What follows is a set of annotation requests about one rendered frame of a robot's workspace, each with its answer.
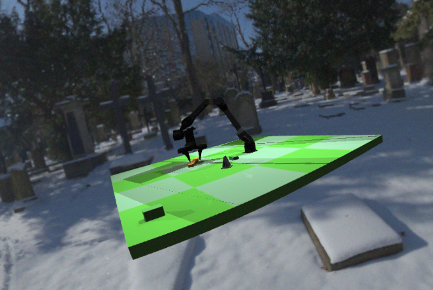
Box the orange bar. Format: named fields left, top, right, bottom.
left=188, top=157, right=199, bottom=168

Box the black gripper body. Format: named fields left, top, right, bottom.
left=178, top=137, right=207, bottom=154

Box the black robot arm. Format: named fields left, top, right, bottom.
left=173, top=97, right=257, bottom=153

